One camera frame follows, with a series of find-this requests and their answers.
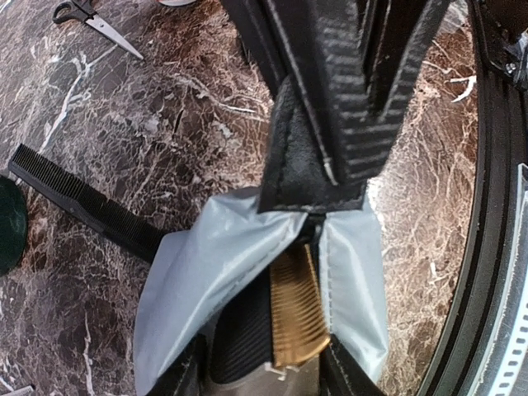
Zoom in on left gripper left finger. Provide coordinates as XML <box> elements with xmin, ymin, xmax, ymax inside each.
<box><xmin>150</xmin><ymin>335</ymin><xmax>206</xmax><ymax>396</ymax></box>

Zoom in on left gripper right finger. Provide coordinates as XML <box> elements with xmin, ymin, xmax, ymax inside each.
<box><xmin>321</xmin><ymin>336</ymin><xmax>384</xmax><ymax>396</ymax></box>

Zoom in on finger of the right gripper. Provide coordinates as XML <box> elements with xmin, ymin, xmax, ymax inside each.
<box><xmin>222</xmin><ymin>1</ymin><xmax>342</xmax><ymax>124</ymax></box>

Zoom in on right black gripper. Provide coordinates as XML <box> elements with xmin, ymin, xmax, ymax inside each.
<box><xmin>321</xmin><ymin>0</ymin><xmax>527</xmax><ymax>184</ymax></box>

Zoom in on silver hair clipper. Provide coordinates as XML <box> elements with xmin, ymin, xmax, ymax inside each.
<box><xmin>204</xmin><ymin>243</ymin><xmax>330</xmax><ymax>395</ymax></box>

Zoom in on grey zipper pouch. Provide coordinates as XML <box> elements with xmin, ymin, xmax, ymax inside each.
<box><xmin>132</xmin><ymin>82</ymin><xmax>391</xmax><ymax>396</ymax></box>

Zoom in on long black-handled scissors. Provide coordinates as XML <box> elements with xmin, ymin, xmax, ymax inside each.
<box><xmin>53</xmin><ymin>0</ymin><xmax>144</xmax><ymax>60</ymax></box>

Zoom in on black comb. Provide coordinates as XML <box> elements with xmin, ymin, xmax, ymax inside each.
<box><xmin>8</xmin><ymin>144</ymin><xmax>165</xmax><ymax>263</ymax></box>

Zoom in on dark green mug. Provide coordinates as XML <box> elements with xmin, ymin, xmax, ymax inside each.
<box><xmin>0</xmin><ymin>176</ymin><xmax>28</xmax><ymax>276</ymax></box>

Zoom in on black front table rail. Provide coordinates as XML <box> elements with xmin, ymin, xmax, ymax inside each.
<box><xmin>416</xmin><ymin>61</ymin><xmax>528</xmax><ymax>396</ymax></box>

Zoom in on white slotted cable duct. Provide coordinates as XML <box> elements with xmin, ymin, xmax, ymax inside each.
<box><xmin>472</xmin><ymin>164</ymin><xmax>527</xmax><ymax>395</ymax></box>

